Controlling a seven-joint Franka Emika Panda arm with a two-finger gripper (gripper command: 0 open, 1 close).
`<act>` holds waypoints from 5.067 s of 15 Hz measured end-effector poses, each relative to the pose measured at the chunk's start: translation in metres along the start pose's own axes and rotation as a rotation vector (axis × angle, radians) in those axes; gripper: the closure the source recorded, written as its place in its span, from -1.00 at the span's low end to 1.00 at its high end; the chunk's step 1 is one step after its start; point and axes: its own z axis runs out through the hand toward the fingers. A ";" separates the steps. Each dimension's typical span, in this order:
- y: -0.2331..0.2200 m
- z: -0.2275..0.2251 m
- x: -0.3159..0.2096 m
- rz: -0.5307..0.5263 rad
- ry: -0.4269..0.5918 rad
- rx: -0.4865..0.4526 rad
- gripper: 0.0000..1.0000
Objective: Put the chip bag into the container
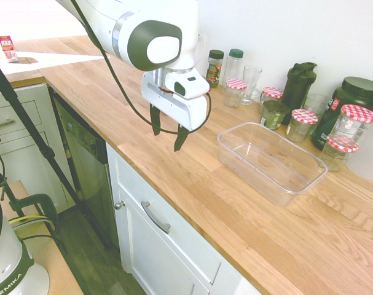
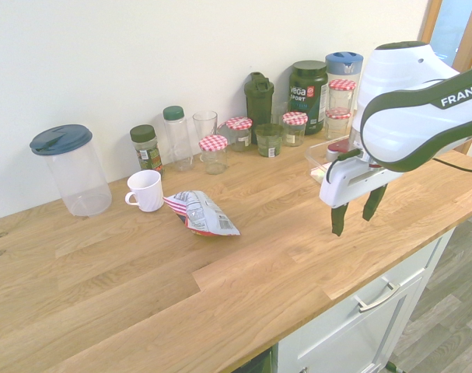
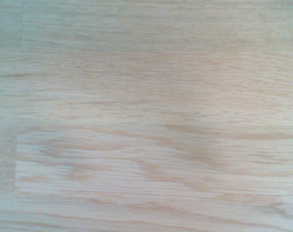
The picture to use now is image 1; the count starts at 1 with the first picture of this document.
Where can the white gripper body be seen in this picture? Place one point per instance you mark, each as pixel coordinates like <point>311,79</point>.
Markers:
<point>174,107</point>

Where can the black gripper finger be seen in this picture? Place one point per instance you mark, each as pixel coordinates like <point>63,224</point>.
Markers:
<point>181,138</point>
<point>156,120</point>

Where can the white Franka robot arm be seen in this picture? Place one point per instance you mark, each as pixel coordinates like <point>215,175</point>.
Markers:
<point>155,33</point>

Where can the clear plastic rectangular container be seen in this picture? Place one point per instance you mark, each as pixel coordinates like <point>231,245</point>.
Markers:
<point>266,172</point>

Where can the spice jar dark green lid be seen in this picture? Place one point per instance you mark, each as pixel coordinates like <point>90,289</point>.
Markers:
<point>214,69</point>

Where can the glass jar red checkered lid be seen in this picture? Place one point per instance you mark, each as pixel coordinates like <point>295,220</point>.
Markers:
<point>273,92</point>
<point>303,118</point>
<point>235,84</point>
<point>340,150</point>

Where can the clear bottle green lid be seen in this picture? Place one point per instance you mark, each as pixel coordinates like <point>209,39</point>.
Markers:
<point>235,61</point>

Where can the tall glass mug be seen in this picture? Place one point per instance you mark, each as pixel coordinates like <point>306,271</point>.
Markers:
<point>251,80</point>

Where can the stainless steel dishwasher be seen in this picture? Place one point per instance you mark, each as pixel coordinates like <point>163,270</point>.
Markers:
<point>88,172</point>

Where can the silver cabinet knob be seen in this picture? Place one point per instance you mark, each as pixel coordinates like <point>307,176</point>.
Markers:
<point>120,204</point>

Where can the green cup dark lid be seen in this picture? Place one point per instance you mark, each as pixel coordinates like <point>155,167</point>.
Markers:
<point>273,116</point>

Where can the white base cabinet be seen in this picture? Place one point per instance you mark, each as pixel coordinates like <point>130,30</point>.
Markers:
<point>161,258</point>
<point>23,144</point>

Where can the black shaker bottle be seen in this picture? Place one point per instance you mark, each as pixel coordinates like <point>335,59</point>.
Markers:
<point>298,89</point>

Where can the black tripod stand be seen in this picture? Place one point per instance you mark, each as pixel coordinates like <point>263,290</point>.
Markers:
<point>26,120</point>

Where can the green C-clamp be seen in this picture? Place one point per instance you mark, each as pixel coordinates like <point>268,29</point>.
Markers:
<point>48,204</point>

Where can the clear glass tumbler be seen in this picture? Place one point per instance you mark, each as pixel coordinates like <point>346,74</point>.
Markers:
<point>317,103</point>

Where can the red carton box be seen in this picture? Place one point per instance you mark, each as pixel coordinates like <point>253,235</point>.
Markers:
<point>8,47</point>

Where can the large glass jar checkered lid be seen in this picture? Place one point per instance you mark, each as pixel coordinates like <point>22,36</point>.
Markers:
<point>356,115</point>

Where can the wooden robot mounting board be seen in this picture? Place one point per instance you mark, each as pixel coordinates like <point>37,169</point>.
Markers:
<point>48,264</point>

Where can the large dark protein tub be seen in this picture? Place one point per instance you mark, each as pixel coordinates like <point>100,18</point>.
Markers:
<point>358,92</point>

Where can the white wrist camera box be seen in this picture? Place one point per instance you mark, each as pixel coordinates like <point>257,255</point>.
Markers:
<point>193,87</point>

